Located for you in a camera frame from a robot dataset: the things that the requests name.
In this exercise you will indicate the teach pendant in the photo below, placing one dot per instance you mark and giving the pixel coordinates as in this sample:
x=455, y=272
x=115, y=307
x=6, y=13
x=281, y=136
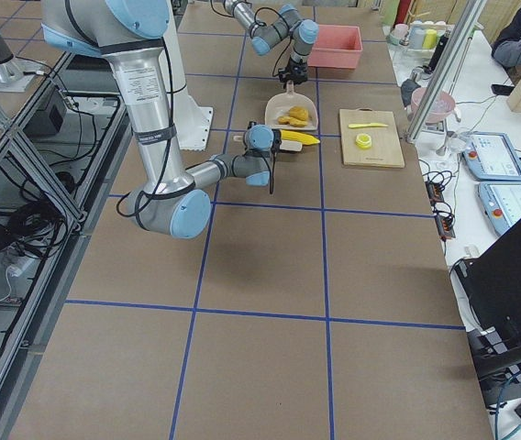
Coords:
x=501, y=202
x=492, y=157

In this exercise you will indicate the pink bowl with ice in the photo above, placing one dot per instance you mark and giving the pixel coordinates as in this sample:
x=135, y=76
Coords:
x=443, y=106

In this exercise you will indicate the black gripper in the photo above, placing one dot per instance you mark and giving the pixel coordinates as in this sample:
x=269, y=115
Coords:
x=295, y=68

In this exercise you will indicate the yellow plastic knife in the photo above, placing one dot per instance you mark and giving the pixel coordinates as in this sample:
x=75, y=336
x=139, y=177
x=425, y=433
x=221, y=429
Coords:
x=366, y=125

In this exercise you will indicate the toy ginger root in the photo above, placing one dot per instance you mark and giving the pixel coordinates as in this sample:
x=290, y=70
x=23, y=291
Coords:
x=292, y=121

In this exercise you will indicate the beige plastic dustpan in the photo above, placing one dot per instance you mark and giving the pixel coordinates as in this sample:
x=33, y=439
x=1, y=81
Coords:
x=279, y=105

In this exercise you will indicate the teach pendant far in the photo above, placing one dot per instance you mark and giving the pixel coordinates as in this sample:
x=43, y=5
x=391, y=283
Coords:
x=492, y=157

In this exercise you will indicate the aluminium frame post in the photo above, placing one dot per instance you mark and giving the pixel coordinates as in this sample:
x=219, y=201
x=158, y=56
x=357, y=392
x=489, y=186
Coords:
x=458, y=36

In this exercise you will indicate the yellow toy corn cob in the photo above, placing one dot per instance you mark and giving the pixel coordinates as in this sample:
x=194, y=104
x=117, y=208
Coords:
x=298, y=136

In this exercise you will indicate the wooden cutting board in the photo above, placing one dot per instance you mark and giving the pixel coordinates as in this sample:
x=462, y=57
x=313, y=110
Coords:
x=385, y=150

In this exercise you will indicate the teach pendant near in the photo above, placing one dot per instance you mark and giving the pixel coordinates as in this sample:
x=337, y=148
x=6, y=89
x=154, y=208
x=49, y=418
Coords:
x=501, y=202

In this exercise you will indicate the black laptop monitor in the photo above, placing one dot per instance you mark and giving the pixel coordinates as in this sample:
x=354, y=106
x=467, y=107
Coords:
x=492, y=283

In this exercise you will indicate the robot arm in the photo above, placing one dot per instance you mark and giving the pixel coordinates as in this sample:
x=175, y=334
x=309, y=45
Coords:
x=129, y=36
x=268, y=27

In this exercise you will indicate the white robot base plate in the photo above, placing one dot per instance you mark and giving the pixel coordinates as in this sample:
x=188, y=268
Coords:
x=193, y=126

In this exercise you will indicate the lemon slices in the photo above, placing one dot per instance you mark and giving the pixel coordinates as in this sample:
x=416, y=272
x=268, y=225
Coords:
x=363, y=141

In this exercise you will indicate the pink plastic bin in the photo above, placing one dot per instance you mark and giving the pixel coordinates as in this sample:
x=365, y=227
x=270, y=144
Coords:
x=336, y=47

